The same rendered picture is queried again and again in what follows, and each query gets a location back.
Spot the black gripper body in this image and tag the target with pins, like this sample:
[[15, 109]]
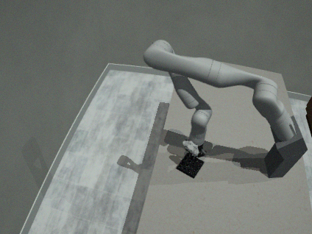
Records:
[[200, 148]]

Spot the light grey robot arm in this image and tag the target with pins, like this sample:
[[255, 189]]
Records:
[[218, 75]]

